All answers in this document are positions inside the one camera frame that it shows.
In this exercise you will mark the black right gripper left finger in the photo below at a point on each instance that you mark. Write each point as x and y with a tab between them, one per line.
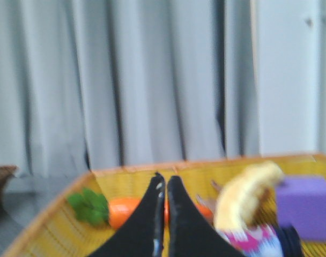
142	234

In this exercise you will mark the yellow toy banana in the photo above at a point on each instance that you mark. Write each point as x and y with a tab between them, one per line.
240	198

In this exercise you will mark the orange toy carrot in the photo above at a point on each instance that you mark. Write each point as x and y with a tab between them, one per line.
95	209

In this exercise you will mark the pink white patterned bottle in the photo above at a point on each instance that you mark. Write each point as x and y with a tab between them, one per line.
265	240

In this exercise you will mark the white pleated curtain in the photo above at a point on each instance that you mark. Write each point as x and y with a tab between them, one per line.
98	84

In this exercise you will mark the yellow wicker basket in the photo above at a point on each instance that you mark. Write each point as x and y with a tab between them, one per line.
56	232

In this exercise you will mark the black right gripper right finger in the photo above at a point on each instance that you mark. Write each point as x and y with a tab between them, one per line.
190	233

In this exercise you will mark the purple block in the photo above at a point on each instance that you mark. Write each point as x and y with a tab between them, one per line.
301	203

